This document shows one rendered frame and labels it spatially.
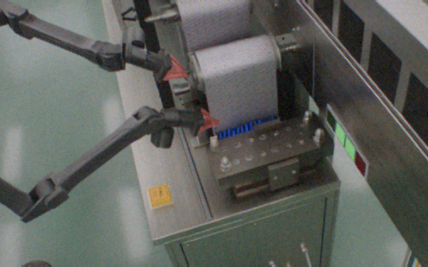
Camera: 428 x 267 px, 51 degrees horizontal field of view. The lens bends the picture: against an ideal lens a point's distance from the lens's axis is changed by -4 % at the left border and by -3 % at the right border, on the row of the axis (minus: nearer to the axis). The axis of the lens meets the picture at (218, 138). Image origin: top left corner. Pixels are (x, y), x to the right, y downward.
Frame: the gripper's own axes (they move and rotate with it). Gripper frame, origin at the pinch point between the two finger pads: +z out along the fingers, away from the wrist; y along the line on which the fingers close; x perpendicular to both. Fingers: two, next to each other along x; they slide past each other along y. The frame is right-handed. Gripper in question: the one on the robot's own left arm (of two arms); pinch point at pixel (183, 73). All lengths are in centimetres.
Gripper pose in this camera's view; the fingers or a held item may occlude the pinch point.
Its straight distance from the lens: 151.0
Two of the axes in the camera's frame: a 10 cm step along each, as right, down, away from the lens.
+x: 5.1, -7.0, -5.0
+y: 2.3, 6.7, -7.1
